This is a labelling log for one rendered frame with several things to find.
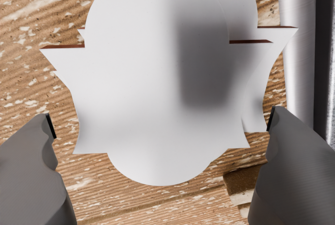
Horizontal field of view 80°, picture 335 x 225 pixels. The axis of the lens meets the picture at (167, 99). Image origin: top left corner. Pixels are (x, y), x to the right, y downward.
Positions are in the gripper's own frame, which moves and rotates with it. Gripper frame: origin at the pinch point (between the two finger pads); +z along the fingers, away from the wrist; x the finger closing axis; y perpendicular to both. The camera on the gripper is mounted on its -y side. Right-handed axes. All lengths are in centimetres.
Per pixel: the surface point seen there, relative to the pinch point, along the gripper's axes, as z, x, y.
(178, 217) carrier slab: 3.5, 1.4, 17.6
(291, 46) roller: 5.2, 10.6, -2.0
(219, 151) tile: 0.6, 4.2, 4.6
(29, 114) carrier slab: 3.5, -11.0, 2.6
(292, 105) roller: 5.3, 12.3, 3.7
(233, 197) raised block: 0.9, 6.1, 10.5
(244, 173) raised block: 2.7, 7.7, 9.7
